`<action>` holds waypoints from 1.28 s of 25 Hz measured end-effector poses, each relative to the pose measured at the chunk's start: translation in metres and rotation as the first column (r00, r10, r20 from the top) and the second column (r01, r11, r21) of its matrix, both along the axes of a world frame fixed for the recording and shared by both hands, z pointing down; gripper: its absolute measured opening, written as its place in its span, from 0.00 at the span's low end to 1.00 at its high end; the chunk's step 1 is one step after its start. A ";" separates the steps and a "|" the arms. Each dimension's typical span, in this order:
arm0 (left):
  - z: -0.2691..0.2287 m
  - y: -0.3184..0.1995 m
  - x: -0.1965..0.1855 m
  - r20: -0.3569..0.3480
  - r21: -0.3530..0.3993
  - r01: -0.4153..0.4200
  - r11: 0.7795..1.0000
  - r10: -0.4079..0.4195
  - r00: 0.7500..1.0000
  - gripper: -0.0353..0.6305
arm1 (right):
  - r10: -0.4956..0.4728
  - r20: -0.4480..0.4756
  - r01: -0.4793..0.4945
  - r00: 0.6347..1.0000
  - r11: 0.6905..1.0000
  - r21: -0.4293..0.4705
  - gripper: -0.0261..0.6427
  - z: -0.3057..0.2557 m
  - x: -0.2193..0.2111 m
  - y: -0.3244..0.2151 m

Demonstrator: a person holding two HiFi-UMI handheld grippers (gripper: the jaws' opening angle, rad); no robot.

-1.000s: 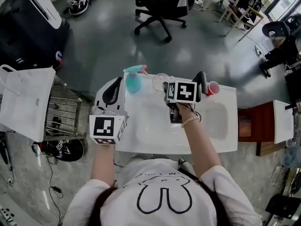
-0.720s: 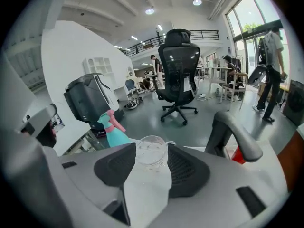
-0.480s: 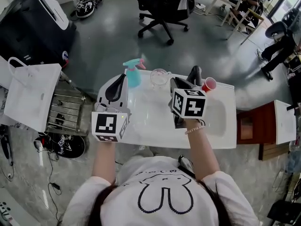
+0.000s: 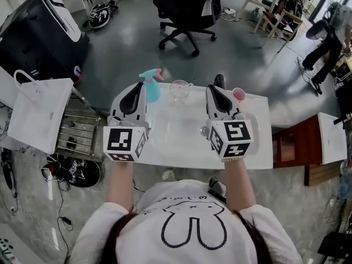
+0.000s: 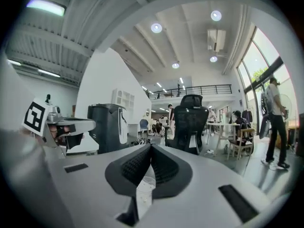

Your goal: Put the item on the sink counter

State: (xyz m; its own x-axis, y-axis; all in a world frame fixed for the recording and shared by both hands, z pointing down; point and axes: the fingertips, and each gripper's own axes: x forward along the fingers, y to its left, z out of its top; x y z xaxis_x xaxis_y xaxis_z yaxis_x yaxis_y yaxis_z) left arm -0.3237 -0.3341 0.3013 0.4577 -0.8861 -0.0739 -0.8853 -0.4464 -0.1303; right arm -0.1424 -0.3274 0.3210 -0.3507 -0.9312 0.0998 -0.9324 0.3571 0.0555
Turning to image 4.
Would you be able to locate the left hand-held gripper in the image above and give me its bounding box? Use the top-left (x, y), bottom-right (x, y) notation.
top-left (103, 81), bottom-right (151, 163)

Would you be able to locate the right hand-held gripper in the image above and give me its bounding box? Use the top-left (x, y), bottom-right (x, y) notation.
top-left (205, 84), bottom-right (254, 162)

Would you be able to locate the red plastic cup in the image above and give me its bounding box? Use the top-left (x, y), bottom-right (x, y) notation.
top-left (232, 87), bottom-right (246, 103)

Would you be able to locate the blue spray bottle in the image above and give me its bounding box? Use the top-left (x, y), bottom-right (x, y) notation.
top-left (139, 68), bottom-right (165, 103)

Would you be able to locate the clear glass cup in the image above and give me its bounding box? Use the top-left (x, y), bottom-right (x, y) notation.
top-left (169, 80), bottom-right (194, 104)

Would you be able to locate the person's left forearm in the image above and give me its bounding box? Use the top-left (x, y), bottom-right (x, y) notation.
top-left (106, 161), bottom-right (135, 211)

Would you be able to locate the person's right forearm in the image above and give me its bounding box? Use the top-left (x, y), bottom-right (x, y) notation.
top-left (224, 160), bottom-right (256, 213)

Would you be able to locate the white sink on dark cabinet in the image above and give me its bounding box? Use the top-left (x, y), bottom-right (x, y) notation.
top-left (109, 81), bottom-right (274, 170)

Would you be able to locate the black round headset bundle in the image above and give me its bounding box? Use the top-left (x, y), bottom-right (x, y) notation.
top-left (41, 158), bottom-right (101, 188)

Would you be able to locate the white top metal stand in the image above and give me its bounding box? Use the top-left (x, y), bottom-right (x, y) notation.
top-left (7, 69), bottom-right (102, 159)

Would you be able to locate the black shoe-like gear pile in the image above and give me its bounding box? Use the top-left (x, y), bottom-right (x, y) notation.
top-left (87, 0), bottom-right (119, 29)

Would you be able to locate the black office chair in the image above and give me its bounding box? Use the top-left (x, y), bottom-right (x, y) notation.
top-left (152, 0), bottom-right (234, 57)

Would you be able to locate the large black and white machine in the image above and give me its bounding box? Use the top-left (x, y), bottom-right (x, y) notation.
top-left (0, 0), bottom-right (90, 86)

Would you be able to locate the white sink on wooden cabinet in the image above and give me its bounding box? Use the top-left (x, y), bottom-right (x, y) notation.
top-left (272, 112), bottom-right (348, 187)

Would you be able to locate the person's white printed shirt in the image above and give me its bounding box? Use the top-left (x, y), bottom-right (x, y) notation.
top-left (68, 179), bottom-right (303, 264)

